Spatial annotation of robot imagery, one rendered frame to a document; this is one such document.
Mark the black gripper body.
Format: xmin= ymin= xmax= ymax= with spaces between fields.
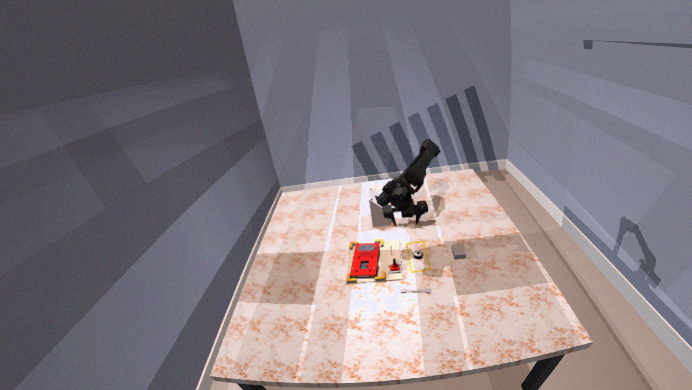
xmin=383 ymin=194 xmax=428 ymax=218

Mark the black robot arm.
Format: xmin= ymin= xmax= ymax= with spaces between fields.
xmin=375 ymin=139 xmax=440 ymax=218

